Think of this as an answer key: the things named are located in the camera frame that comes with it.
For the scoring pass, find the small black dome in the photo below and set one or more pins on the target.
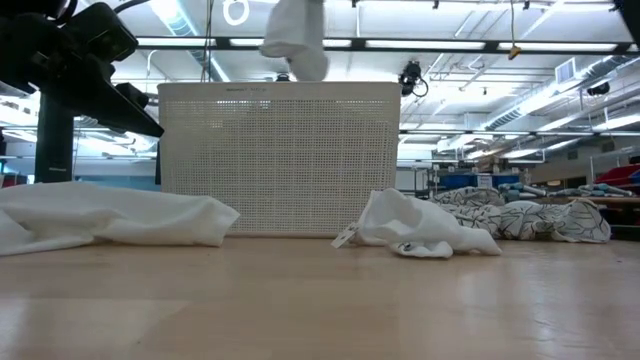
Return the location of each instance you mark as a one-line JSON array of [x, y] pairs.
[[283, 78]]

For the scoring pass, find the wooden background table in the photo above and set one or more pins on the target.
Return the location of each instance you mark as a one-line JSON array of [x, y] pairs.
[[620, 201]]

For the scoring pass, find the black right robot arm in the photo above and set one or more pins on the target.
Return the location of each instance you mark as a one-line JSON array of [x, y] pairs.
[[632, 12]]

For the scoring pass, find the blue storage bins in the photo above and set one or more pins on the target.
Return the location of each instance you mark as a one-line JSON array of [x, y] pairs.
[[460, 181]]

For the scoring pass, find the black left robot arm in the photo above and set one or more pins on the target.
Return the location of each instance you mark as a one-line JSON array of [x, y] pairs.
[[25, 7]]

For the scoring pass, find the plain white sock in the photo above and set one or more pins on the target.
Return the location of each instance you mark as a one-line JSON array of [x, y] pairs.
[[300, 50]]

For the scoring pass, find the black overhead camera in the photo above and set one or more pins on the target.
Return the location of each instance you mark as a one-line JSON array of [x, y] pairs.
[[410, 75]]

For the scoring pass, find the grey teal bundle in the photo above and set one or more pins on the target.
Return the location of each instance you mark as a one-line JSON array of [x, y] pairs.
[[515, 192], [605, 190]]

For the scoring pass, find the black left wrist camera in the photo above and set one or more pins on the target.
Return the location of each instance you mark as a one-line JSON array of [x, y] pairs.
[[100, 35]]

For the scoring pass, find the white perforated laundry basket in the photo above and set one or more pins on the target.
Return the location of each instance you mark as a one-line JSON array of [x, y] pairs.
[[280, 160]]

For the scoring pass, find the black metal frame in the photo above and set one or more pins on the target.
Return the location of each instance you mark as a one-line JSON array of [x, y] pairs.
[[55, 145]]

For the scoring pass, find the white handwritten paper tag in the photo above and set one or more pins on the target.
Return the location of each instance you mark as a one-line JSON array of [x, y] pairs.
[[345, 236]]

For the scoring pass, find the plain white cloth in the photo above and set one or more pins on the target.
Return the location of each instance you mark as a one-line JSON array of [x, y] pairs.
[[100, 215]]

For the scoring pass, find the white cloth black line print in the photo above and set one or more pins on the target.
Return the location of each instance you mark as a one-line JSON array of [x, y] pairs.
[[550, 222]]

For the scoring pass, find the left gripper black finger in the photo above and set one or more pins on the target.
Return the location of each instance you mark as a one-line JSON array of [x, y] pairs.
[[120, 107], [136, 95]]

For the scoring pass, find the white sock with paper tag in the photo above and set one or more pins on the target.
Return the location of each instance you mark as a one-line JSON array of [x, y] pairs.
[[415, 220]]

